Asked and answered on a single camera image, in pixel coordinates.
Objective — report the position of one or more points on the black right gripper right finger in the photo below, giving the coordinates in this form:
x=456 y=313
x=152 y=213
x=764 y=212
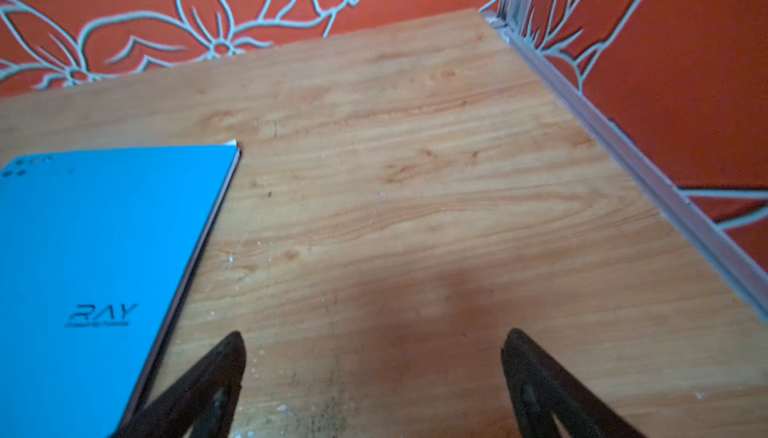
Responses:
x=548 y=400

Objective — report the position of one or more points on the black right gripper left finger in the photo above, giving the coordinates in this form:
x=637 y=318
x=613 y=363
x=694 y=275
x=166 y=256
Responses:
x=202 y=402

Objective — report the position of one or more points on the blue folder black inside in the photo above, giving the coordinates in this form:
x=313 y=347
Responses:
x=97 y=249

